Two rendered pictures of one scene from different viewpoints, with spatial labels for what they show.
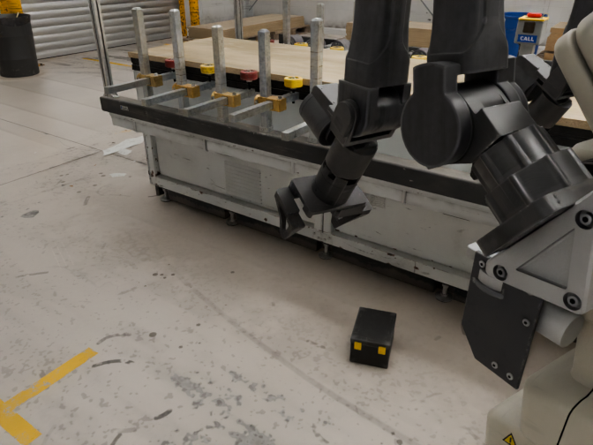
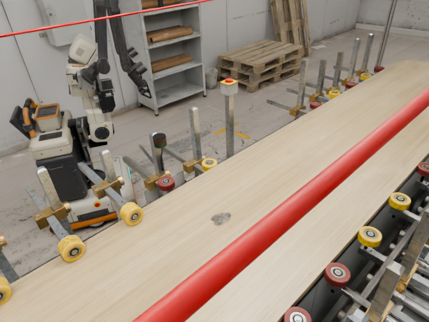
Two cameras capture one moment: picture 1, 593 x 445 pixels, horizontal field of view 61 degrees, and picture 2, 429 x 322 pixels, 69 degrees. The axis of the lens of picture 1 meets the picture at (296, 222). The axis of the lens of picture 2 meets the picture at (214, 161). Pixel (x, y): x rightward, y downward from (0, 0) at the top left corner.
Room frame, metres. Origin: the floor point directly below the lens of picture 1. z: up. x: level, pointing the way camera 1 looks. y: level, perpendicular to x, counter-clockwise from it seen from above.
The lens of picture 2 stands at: (1.86, -2.31, 1.82)
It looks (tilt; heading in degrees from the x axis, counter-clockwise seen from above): 34 degrees down; 104
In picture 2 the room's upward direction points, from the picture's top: 3 degrees counter-clockwise
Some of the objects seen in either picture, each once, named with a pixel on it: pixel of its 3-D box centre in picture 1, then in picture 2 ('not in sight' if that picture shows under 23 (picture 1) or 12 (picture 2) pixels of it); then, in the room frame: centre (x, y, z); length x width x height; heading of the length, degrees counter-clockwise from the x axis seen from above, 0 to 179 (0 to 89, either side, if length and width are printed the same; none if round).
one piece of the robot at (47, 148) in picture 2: not in sight; (64, 150); (0.25, -0.58, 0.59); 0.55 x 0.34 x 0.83; 122
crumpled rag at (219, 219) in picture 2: not in sight; (221, 216); (1.65, -1.40, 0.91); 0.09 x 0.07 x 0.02; 32
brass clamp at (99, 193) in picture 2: not in sight; (108, 186); (1.11, -1.33, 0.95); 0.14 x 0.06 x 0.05; 55
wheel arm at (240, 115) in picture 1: (266, 106); (309, 96); (2.06, 0.13, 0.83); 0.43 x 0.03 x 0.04; 145
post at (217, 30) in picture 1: (221, 82); (336, 80); (2.26, 0.34, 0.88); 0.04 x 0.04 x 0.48; 55
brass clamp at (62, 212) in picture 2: not in sight; (53, 213); (0.97, -1.53, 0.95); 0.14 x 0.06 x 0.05; 55
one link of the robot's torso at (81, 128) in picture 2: not in sight; (96, 130); (0.44, -0.39, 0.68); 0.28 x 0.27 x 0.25; 122
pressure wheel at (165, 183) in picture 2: not in sight; (167, 189); (1.34, -1.20, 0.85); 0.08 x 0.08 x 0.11
